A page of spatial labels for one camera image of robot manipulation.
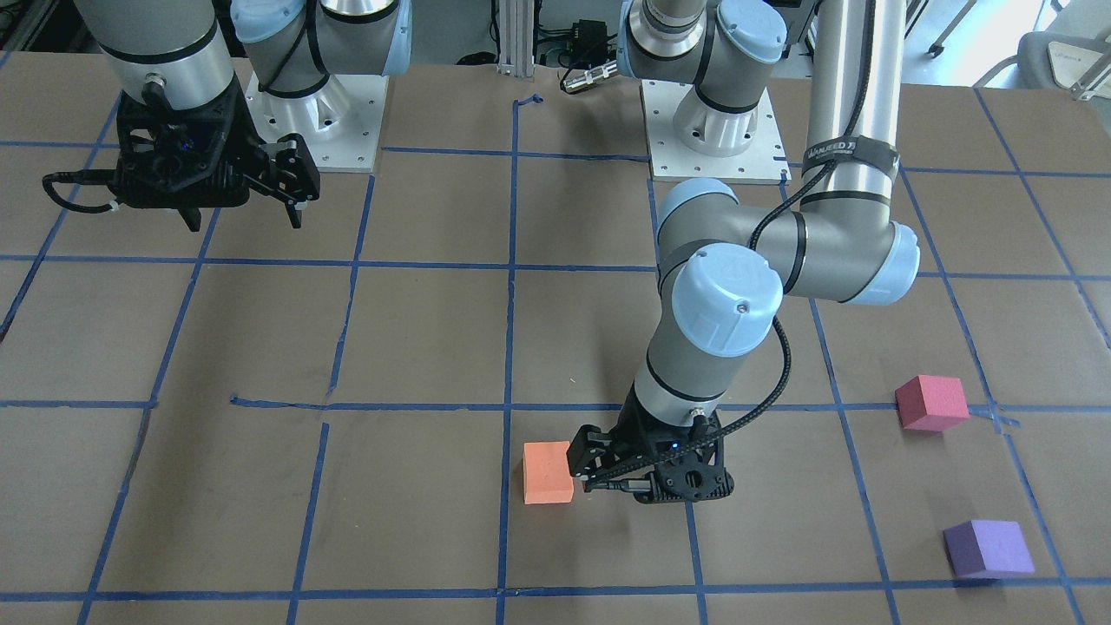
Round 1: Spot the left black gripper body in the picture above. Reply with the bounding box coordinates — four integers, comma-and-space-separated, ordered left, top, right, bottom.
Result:
608, 391, 734, 503

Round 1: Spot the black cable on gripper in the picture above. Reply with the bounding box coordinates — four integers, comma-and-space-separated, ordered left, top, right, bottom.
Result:
694, 317, 795, 438

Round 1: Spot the orange foam cube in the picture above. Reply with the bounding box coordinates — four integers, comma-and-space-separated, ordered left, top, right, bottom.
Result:
523, 442, 575, 505

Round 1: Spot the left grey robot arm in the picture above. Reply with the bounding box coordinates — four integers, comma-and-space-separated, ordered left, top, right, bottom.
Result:
567, 1, 920, 503

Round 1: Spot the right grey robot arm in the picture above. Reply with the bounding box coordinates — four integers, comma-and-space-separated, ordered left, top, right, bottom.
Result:
43, 1, 412, 231

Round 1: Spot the pink foam cube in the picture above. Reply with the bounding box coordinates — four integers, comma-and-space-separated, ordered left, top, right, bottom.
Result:
894, 375, 970, 432

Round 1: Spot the purple foam cube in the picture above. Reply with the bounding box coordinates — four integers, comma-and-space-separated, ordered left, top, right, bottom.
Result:
942, 520, 1035, 579

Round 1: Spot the aluminium frame post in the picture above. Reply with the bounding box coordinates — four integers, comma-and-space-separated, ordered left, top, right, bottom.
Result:
496, 0, 536, 82

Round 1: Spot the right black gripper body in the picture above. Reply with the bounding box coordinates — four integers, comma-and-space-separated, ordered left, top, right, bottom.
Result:
116, 82, 267, 209

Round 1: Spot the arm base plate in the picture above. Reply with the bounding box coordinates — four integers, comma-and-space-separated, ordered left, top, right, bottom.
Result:
246, 75, 390, 174
641, 80, 791, 185

